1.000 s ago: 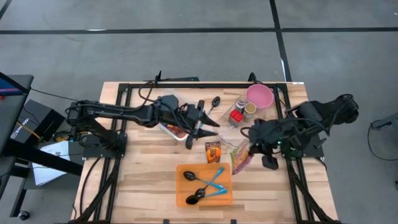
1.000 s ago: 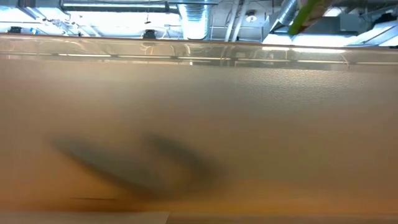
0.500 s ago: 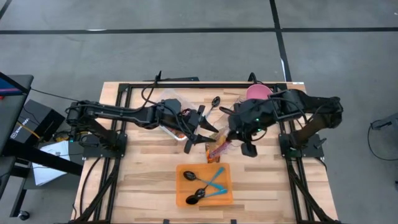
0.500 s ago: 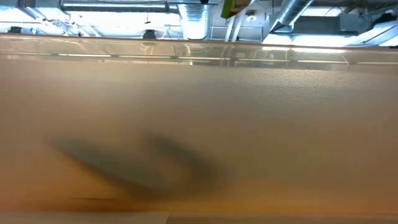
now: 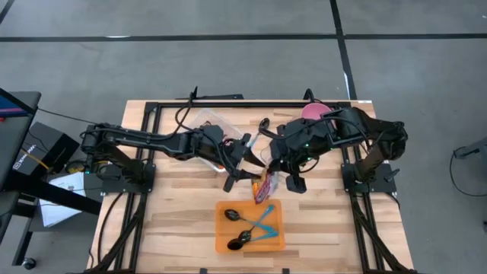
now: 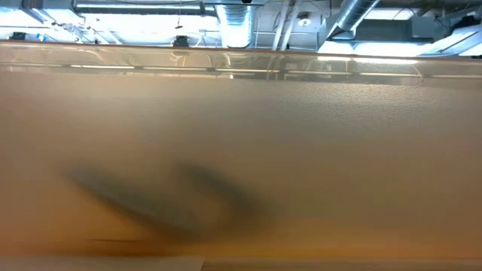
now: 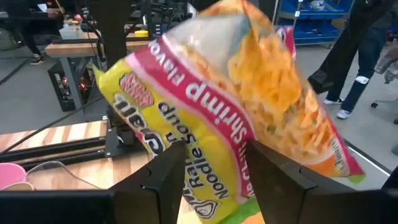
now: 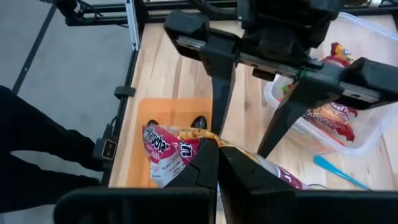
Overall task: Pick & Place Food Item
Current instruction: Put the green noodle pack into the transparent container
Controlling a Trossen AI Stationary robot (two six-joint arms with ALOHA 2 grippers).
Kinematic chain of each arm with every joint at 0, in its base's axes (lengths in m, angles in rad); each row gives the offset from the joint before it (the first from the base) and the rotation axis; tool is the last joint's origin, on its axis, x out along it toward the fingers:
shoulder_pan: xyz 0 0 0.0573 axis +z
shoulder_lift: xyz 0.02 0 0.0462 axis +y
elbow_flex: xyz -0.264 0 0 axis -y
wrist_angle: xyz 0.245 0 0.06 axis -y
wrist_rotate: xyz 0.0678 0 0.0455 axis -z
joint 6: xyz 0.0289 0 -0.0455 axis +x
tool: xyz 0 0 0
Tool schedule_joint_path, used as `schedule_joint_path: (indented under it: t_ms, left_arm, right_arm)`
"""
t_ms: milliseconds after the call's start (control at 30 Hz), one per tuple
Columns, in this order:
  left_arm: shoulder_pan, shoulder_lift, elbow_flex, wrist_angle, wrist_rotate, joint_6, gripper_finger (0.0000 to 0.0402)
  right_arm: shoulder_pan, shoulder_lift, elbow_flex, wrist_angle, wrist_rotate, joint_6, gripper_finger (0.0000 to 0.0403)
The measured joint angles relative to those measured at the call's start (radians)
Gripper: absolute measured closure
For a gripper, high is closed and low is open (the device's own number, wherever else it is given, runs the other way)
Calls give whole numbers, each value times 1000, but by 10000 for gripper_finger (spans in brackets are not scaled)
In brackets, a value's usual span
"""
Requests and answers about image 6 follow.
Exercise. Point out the white ceiling pipe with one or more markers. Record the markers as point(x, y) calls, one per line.
point(291, 22)
point(278, 34)

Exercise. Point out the black ceiling device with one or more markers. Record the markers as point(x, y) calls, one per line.
point(180, 41)

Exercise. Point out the white smoke detector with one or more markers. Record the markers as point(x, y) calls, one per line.
point(304, 22)

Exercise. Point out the grey ceiling pipe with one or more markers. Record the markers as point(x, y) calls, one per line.
point(132, 8)

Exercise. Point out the grey ventilation box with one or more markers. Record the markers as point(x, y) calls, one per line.
point(384, 30)

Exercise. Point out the silver spiral air duct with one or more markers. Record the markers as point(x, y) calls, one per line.
point(236, 26)
point(354, 15)

